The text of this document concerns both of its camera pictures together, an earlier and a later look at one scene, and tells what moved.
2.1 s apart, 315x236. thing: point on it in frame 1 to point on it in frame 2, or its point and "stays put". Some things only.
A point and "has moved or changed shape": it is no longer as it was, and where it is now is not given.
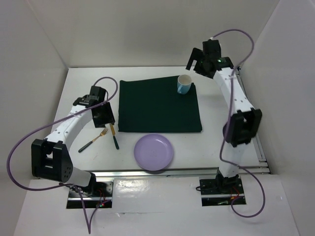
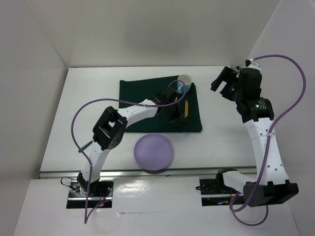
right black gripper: (195, 55) to (227, 74)
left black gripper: (109, 117) to (177, 117)
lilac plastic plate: (153, 152) stays put
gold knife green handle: (112, 129) has moved or changed shape
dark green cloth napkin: (155, 105) stays put
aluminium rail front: (258, 171) stays put
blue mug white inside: (184, 83) stays put
